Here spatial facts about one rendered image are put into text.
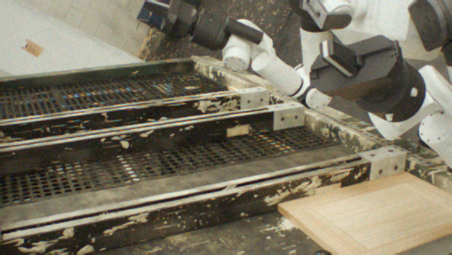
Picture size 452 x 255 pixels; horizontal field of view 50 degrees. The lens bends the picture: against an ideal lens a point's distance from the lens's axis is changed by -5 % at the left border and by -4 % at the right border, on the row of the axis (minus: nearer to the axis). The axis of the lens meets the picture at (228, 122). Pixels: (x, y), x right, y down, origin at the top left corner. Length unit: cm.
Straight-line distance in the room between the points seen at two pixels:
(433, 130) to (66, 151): 100
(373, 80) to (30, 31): 414
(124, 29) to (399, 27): 534
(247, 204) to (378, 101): 53
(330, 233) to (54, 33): 384
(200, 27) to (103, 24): 494
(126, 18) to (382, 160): 511
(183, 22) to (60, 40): 348
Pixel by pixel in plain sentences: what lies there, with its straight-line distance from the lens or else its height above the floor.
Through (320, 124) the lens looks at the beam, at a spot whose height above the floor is 90.
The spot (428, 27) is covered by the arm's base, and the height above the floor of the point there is 134.
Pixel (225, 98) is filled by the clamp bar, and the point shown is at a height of 107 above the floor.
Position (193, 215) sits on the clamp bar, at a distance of 108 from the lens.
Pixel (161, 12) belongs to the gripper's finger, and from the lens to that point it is 123.
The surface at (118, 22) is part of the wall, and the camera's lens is 615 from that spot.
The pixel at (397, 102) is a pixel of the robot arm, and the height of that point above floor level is 150.
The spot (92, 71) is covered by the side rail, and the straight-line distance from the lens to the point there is 248.
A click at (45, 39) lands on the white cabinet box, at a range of 462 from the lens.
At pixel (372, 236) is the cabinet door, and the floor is 115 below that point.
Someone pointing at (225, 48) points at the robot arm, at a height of 143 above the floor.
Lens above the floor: 199
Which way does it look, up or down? 31 degrees down
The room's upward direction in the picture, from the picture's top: 65 degrees counter-clockwise
